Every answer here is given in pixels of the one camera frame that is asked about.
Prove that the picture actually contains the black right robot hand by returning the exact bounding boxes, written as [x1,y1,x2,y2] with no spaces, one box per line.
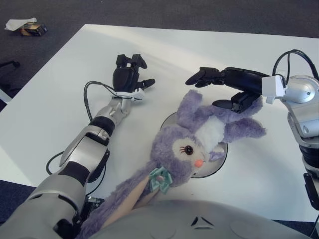
[185,66,271,114]

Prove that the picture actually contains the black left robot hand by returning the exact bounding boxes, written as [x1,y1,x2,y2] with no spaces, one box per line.
[112,53,156,94]

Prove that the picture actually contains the purple plush bunny doll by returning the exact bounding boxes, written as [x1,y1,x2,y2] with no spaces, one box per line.
[77,89,267,239]

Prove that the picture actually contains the white plate with black rim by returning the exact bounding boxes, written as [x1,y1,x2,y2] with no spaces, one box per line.
[160,112,228,179]

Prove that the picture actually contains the black chair base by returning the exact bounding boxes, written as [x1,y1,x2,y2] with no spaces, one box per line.
[0,60,20,93]

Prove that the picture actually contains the white furniture piece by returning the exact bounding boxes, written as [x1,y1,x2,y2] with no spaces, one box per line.
[0,88,12,104]

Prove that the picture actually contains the grey robot torso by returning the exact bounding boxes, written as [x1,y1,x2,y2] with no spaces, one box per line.
[89,199,312,239]

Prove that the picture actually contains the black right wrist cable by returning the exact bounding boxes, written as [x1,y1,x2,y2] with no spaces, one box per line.
[272,49,319,83]

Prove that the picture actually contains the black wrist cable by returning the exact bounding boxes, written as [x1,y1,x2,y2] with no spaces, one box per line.
[272,49,319,83]
[46,80,118,196]

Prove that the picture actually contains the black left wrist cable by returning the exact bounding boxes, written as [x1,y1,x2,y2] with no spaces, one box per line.
[46,80,118,196]

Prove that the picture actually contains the metal table leg bracket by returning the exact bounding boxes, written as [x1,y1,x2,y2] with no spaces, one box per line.
[86,196,105,212]

